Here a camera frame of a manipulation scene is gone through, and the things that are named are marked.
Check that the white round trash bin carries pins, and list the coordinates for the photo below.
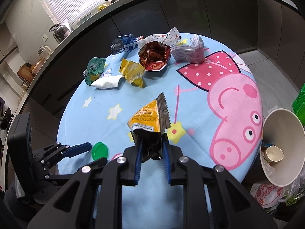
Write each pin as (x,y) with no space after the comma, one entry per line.
(283,129)

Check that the pink tissue pack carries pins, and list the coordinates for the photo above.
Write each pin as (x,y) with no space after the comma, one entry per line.
(191,53)

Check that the blue foil snack bag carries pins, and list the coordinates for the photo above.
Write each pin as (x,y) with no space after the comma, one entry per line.
(123,43)

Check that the white fish snack wrapper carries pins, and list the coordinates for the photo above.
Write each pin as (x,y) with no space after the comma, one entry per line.
(171,38)

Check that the glass teapot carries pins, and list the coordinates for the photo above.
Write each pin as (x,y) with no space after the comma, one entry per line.
(44,51)

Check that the green plastic bottle front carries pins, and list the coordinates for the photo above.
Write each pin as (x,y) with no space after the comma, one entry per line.
(299,105)

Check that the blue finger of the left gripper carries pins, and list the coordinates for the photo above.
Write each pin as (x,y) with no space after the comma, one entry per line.
(72,151)

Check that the green snack bag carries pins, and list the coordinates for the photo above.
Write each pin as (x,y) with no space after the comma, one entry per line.
(94,70)

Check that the dark kitchen cabinets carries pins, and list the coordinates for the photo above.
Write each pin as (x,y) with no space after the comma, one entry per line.
(271,26)

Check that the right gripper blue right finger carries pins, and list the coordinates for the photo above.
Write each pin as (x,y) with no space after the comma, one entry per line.
(166,157)

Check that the wooden cutting board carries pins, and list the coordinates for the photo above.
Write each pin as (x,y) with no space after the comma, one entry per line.
(25,73)

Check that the steel kettle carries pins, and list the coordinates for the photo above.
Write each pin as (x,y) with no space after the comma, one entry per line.
(60,32)

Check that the black yellow chip bag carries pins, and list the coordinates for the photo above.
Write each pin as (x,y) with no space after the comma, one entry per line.
(148,125)

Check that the yellow sponge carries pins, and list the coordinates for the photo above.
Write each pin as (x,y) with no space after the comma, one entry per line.
(101,7)

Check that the white paper napkin pack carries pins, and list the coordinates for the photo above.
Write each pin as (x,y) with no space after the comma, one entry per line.
(109,82)

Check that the yellow snack wrapper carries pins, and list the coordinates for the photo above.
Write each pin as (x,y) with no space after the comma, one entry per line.
(133,72)

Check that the white red plastic bag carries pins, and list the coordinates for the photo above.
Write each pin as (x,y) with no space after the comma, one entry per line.
(267,195)

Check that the red foil snack bag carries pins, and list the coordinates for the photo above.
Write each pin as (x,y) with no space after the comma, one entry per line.
(154,56)

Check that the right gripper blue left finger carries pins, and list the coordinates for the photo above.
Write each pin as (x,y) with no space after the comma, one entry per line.
(138,162)

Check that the green plastic lid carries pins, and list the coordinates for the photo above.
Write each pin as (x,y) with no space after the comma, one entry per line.
(99,150)

